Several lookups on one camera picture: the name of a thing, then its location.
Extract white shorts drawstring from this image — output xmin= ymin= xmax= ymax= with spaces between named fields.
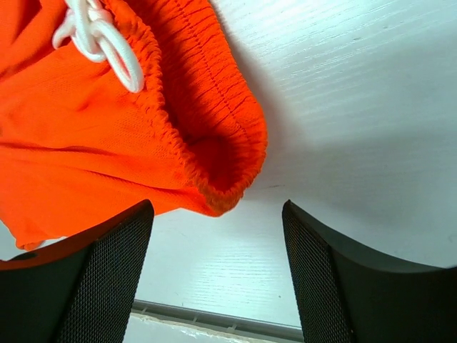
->
xmin=51 ymin=0 xmax=144 ymax=93

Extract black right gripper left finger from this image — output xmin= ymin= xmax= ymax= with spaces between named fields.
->
xmin=1 ymin=200 xmax=154 ymax=342

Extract orange mesh shorts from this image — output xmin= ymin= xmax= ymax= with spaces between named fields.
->
xmin=1 ymin=1 xmax=268 ymax=250

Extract aluminium table edge rail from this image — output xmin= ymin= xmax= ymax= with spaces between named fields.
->
xmin=131 ymin=299 xmax=304 ymax=342

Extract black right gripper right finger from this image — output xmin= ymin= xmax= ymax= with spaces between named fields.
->
xmin=282 ymin=202 xmax=456 ymax=342

